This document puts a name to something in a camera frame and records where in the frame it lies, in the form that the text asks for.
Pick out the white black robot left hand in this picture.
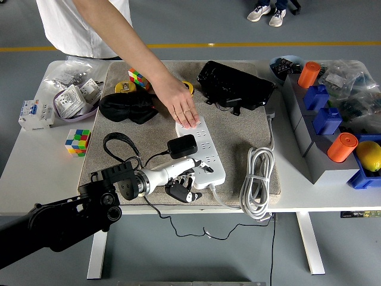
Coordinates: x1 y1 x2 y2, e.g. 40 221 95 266
145 157 214 204

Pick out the person's left hand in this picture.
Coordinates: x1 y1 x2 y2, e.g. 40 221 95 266
153 77 201 129

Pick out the black plug adapter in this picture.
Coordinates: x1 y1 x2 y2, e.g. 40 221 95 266
167 134 199 159

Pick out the white power strip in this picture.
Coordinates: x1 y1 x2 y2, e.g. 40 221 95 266
175 116 226 189

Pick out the white wall socket small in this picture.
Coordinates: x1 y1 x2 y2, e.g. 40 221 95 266
79 77 103 104

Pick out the black circuit board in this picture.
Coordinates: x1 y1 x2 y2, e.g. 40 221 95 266
273 58 295 77

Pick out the white-edged Rubik's cube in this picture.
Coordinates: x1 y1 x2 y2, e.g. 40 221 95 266
128 68 151 91

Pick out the black eye mask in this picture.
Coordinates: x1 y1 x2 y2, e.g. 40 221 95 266
98 91 160 125

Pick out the grey-brown mat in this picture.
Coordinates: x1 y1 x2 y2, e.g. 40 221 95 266
77 61 282 207

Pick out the yellow tape measure with sticker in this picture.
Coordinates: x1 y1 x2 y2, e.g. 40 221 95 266
114 80 136 94

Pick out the black plastic tray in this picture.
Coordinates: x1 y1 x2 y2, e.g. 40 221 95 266
196 60 277 116

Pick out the stickerless Rubik's cube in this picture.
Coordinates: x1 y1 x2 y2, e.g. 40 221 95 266
64 128 92 158

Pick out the light blue bowl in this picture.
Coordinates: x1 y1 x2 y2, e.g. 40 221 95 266
268 55 307 86

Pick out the lilac bowl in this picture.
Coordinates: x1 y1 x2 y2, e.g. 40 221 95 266
52 85 104 123

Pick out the white table leg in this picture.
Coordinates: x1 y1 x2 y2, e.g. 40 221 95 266
86 228 110 280
295 212 326 276

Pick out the clear bag of metal parts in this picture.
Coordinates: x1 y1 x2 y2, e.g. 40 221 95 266
41 56 110 93

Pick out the white sneaker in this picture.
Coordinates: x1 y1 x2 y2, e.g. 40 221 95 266
246 4 271 22
268 8 287 28

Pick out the orange cylinder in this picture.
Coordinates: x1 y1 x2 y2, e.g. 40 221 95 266
327 132 359 164
297 61 321 89

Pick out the blue block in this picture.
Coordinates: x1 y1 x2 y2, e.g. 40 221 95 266
302 84 330 112
311 107 343 136

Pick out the person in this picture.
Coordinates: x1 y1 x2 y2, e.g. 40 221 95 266
35 0 133 60

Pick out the white circuit breaker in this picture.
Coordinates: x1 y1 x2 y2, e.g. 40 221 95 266
18 99 56 132

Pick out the grey block holder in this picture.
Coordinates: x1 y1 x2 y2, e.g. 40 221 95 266
282 73 361 186

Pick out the clear bag of electronic parts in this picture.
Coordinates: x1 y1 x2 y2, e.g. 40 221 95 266
318 59 374 99
333 89 381 125

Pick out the blue storage bin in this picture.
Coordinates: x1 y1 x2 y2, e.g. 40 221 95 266
346 133 381 190

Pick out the black yellow label strip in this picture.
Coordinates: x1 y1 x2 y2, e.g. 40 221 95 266
340 210 381 219

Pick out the yellow lemon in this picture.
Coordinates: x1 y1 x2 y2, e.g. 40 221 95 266
355 141 381 172

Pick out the thin black adapter cord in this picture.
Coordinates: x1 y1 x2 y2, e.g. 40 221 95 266
142 150 271 241

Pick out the white power strip cable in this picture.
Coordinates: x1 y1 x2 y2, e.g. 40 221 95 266
210 111 276 223

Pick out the white wall socket large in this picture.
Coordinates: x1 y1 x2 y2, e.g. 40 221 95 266
55 84 88 119

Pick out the black hanging cable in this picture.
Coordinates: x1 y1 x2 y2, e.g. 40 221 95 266
269 213 277 286

